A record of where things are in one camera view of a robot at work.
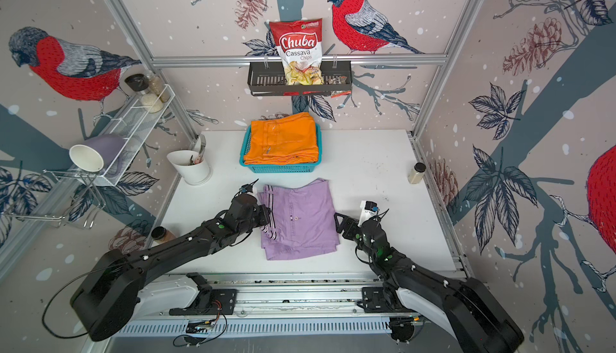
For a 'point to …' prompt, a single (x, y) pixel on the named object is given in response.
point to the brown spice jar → (160, 234)
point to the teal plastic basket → (279, 168)
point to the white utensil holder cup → (192, 167)
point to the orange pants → (289, 139)
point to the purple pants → (301, 224)
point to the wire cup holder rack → (45, 198)
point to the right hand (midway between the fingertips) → (340, 215)
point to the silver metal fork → (202, 148)
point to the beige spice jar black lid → (416, 174)
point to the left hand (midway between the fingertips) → (275, 205)
